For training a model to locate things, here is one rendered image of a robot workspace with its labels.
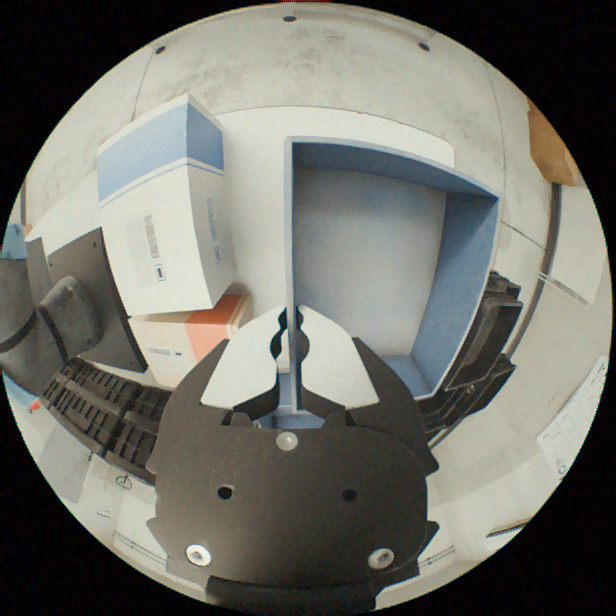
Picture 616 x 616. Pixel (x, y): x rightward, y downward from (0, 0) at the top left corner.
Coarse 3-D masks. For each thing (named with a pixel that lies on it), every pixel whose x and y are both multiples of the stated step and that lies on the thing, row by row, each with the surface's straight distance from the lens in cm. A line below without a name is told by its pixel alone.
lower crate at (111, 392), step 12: (84, 372) 75; (96, 372) 69; (108, 372) 65; (72, 384) 72; (84, 384) 70; (96, 384) 66; (108, 384) 63; (120, 384) 60; (132, 384) 58; (84, 396) 64; (96, 396) 61; (108, 396) 60; (120, 396) 57; (132, 396) 56; (108, 408) 55; (120, 408) 53; (132, 408) 56
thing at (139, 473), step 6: (108, 450) 50; (108, 456) 49; (114, 456) 48; (114, 462) 48; (120, 462) 47; (126, 462) 46; (120, 468) 46; (126, 468) 45; (132, 468) 45; (138, 468) 44; (132, 474) 44; (138, 474) 44; (144, 474) 43; (150, 474) 42; (144, 480) 43; (150, 480) 42
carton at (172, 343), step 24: (168, 312) 27; (192, 312) 25; (216, 312) 24; (240, 312) 23; (144, 336) 29; (168, 336) 26; (192, 336) 24; (216, 336) 22; (168, 360) 29; (192, 360) 26; (168, 384) 34
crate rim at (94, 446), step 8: (56, 416) 69; (64, 416) 66; (64, 424) 64; (72, 424) 62; (72, 432) 60; (80, 432) 58; (80, 440) 57; (88, 440) 55; (96, 448) 52; (104, 448) 51; (104, 456) 51; (112, 464) 55
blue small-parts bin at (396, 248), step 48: (288, 144) 10; (336, 144) 10; (288, 192) 10; (336, 192) 17; (384, 192) 18; (432, 192) 21; (480, 192) 17; (288, 240) 10; (336, 240) 17; (384, 240) 18; (432, 240) 21; (480, 240) 18; (288, 288) 10; (336, 288) 18; (384, 288) 20; (432, 288) 22; (480, 288) 18; (288, 336) 12; (384, 336) 23; (432, 336) 22; (432, 384) 23
